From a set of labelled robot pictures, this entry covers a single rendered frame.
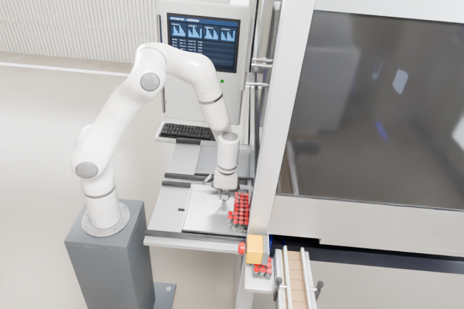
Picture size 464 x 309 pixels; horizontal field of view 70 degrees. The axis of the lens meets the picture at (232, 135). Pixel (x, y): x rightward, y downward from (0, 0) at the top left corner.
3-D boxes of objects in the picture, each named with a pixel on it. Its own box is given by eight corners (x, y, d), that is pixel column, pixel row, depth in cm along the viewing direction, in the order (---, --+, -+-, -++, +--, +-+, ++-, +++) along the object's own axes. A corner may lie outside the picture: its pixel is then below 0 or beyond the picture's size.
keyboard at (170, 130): (226, 130, 207) (227, 127, 206) (224, 144, 196) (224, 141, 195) (164, 124, 209) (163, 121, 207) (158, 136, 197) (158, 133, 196)
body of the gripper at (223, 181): (239, 161, 137) (237, 181, 144) (215, 159, 137) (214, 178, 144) (239, 173, 131) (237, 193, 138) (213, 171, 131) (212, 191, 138)
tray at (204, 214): (264, 195, 153) (264, 190, 151) (265, 242, 132) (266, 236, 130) (191, 189, 153) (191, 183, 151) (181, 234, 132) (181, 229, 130)
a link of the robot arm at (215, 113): (193, 83, 122) (215, 143, 141) (198, 105, 110) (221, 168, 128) (216, 76, 122) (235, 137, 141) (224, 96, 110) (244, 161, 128)
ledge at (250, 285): (280, 262, 127) (281, 258, 126) (283, 294, 117) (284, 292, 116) (244, 258, 127) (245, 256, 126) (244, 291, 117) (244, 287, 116)
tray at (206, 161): (262, 150, 181) (263, 145, 179) (263, 183, 160) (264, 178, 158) (201, 145, 181) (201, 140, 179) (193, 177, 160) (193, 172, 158)
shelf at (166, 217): (262, 148, 186) (262, 145, 185) (265, 256, 129) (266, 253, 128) (177, 141, 186) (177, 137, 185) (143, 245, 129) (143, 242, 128)
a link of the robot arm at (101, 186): (80, 200, 121) (65, 149, 108) (88, 167, 136) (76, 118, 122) (114, 196, 124) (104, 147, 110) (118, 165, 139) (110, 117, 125)
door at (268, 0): (257, 72, 186) (272, -46, 152) (258, 114, 148) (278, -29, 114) (256, 72, 186) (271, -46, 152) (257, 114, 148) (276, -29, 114)
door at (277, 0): (258, 115, 148) (278, -29, 114) (259, 181, 113) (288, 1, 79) (257, 115, 148) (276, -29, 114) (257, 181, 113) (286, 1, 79)
